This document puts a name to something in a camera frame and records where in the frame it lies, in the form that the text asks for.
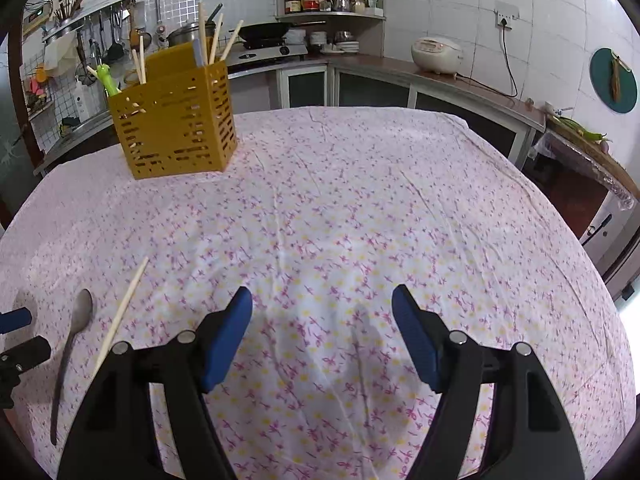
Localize green plastic utensil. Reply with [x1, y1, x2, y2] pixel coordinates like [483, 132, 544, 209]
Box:
[96, 64, 120, 96]

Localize kitchen counter cabinets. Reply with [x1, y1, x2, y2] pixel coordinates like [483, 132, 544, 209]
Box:
[36, 54, 546, 174]

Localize green round cutting board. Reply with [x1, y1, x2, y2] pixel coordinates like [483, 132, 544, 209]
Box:
[589, 48, 638, 114]

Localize steel cooking pot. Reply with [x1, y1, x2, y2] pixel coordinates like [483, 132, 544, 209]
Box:
[167, 22, 216, 47]

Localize wall utensil rack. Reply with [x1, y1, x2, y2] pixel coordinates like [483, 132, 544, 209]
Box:
[20, 0, 137, 89]

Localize yellow slotted utensil holder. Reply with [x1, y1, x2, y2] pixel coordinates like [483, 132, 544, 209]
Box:
[108, 42, 238, 180]

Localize wooden chopstick one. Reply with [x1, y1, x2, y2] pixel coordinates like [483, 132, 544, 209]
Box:
[138, 35, 146, 84]

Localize white rice cooker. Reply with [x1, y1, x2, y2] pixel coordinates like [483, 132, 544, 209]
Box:
[411, 37, 464, 75]

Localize blue-grey spoon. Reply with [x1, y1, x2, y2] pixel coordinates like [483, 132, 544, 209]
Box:
[192, 38, 207, 67]

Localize metal spoon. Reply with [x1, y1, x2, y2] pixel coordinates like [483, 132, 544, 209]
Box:
[50, 288, 93, 446]

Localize gas stove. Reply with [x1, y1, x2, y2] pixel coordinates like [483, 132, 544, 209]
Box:
[226, 44, 308, 67]

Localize wooden chopstick two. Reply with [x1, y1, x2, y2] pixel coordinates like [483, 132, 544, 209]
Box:
[92, 257, 150, 376]

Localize wooden chopstick four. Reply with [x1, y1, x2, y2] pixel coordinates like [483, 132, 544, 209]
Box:
[220, 20, 244, 62]

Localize corner shelf with bottles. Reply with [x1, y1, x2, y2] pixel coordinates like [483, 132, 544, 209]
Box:
[274, 0, 386, 56]

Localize wooden chopstick five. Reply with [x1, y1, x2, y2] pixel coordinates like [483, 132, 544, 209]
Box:
[198, 0, 206, 62]

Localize black wok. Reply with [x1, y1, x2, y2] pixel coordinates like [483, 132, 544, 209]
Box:
[239, 22, 291, 50]

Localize wooden chopstick three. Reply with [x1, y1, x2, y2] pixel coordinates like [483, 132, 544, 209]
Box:
[208, 12, 224, 65]

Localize floral pink tablecloth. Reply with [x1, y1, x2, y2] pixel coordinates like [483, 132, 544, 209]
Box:
[1, 107, 636, 479]

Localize wall power socket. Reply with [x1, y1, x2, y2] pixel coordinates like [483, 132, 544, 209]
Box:
[494, 0, 520, 30]

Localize wooden glass door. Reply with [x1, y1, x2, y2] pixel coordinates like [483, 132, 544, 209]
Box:
[1, 23, 43, 228]

